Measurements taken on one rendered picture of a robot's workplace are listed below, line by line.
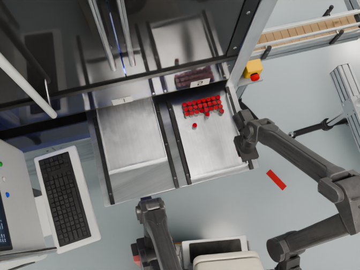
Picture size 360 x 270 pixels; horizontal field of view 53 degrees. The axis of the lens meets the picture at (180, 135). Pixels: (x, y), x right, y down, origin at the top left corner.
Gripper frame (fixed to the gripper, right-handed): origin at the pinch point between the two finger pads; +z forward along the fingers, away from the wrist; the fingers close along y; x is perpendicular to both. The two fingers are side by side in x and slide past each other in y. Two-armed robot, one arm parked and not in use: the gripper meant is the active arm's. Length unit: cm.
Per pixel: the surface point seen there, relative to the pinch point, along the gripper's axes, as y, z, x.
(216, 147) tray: 12.4, 18.2, 5.3
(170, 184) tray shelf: 1.5, 20.2, 29.3
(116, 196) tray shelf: 2, 20, 53
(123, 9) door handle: 20, -69, 34
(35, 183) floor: 48, 102, 113
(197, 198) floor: 12, 108, 10
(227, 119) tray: 23.3, 16.5, -3.6
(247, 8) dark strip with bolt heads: 29, -49, -3
